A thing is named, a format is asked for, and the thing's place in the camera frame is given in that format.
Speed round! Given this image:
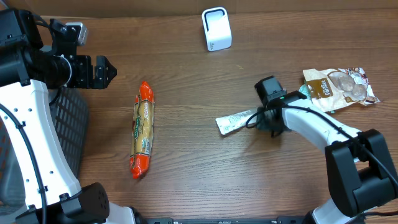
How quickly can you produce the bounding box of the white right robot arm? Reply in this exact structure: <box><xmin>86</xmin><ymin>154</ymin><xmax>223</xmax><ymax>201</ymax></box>
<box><xmin>253</xmin><ymin>76</ymin><xmax>397</xmax><ymax>223</ymax></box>

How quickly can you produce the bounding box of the orange spaghetti packet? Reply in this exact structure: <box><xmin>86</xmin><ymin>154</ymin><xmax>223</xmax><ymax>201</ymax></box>
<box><xmin>129</xmin><ymin>81</ymin><xmax>155</xmax><ymax>179</ymax></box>

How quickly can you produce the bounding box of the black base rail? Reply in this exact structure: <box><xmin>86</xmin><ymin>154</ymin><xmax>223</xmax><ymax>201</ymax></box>
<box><xmin>146</xmin><ymin>215</ymin><xmax>315</xmax><ymax>224</ymax></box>

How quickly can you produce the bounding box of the white barcode scanner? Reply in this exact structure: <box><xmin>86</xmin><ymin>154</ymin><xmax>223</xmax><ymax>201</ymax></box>
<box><xmin>201</xmin><ymin>7</ymin><xmax>232</xmax><ymax>52</ymax></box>

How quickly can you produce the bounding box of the beige grain snack pouch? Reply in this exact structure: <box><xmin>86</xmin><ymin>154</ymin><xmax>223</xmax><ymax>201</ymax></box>
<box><xmin>303</xmin><ymin>67</ymin><xmax>379</xmax><ymax>112</ymax></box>

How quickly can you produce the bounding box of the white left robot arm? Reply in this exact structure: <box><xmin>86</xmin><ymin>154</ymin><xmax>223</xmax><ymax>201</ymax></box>
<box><xmin>1</xmin><ymin>9</ymin><xmax>139</xmax><ymax>224</ymax></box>

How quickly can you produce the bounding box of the grey plastic shopping basket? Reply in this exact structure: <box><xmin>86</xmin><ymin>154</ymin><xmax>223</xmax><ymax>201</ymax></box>
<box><xmin>1</xmin><ymin>88</ymin><xmax>90</xmax><ymax>212</ymax></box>

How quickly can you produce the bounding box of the white gold-capped cream tube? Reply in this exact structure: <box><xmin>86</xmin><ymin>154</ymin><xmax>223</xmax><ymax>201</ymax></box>
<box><xmin>215</xmin><ymin>109</ymin><xmax>257</xmax><ymax>136</ymax></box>

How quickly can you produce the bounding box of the teal wet wipes pack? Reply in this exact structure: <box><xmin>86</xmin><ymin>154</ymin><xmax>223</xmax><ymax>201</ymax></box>
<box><xmin>299</xmin><ymin>84</ymin><xmax>311</xmax><ymax>99</ymax></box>

